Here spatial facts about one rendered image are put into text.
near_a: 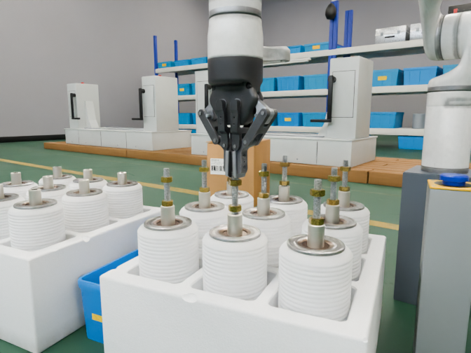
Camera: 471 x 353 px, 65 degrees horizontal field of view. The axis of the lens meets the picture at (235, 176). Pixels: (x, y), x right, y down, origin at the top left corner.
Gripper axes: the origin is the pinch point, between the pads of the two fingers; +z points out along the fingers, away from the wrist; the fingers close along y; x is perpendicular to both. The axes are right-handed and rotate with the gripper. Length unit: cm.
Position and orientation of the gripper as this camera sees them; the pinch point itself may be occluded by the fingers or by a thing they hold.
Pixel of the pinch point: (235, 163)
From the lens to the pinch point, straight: 52.0
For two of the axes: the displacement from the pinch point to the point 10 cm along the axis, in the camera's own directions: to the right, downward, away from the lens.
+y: 7.6, 1.1, -6.4
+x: 6.4, -1.3, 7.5
